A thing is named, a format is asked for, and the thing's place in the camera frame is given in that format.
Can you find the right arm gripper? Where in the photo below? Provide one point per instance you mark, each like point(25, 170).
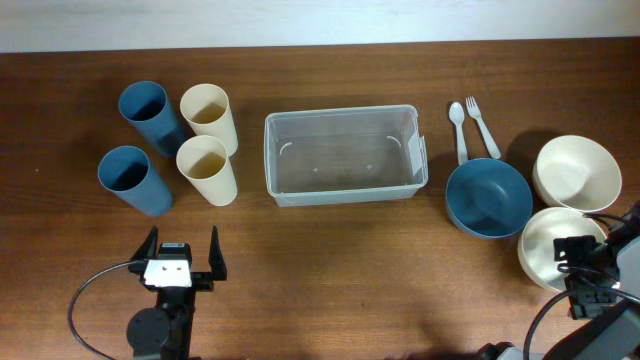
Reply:
point(575, 247)

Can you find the cream cup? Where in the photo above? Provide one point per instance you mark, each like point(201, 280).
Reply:
point(206, 108)
point(204, 161)

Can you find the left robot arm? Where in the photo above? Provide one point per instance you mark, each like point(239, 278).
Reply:
point(163, 331)

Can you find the cream cup back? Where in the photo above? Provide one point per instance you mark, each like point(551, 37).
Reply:
point(206, 108)

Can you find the blue cup front left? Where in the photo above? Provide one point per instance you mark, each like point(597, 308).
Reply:
point(127, 172)

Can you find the cream bowl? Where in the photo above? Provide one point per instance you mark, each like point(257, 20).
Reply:
point(578, 173)
point(535, 247)

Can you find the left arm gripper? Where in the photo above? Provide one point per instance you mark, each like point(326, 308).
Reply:
point(204, 280)

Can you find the blue cup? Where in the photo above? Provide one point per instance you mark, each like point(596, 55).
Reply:
point(127, 172)
point(146, 106)

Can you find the white plastic spoon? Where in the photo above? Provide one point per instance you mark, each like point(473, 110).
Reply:
point(457, 116)

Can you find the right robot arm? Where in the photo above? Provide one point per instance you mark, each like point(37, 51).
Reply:
point(612, 335)

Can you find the clear plastic container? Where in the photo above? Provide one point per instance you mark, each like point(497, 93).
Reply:
point(344, 155)

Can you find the blue cup back left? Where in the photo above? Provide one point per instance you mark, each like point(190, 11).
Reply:
point(146, 106)

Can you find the cream cup front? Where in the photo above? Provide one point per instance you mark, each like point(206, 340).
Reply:
point(204, 161)

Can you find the blue bowl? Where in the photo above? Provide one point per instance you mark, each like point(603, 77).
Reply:
point(488, 198)

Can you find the white plastic fork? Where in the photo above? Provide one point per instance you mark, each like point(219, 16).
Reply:
point(475, 113)

